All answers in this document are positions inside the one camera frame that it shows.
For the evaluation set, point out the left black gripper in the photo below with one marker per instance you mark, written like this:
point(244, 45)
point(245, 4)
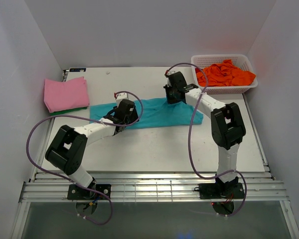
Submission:
point(134, 118)

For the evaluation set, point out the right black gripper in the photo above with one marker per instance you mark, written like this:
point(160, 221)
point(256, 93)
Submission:
point(170, 101)

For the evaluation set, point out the teal t shirt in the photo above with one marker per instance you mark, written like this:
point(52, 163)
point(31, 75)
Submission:
point(157, 113)

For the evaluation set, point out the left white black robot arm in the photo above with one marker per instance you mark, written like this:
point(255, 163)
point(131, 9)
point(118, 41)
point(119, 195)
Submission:
point(67, 149)

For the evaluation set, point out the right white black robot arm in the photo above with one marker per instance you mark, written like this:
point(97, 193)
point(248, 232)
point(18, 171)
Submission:
point(227, 130)

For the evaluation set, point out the orange t shirt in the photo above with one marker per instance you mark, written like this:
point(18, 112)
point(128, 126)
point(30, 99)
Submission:
point(224, 74)

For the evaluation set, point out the white plastic basket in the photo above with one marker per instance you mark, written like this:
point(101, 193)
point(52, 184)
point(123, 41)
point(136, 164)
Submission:
point(238, 60)

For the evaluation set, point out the folded green t shirt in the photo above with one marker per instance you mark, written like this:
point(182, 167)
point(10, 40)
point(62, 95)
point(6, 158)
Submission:
point(67, 111)

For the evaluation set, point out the blue label sticker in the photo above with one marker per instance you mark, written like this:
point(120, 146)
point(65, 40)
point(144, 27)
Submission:
point(77, 69)

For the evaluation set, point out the folded pink t shirt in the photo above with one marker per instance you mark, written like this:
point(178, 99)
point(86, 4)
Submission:
point(62, 96)

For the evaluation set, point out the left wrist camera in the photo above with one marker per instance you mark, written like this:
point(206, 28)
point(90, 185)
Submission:
point(120, 96)

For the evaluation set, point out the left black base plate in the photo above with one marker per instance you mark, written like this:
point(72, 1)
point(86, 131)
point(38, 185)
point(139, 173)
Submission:
point(77, 193)

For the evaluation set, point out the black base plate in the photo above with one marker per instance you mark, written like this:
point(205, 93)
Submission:
point(215, 191)
point(77, 193)

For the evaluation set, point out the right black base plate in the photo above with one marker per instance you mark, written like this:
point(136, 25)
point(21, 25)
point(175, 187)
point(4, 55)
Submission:
point(215, 191)

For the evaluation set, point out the aluminium rail frame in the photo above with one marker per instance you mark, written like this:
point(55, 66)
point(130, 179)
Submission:
point(157, 206)

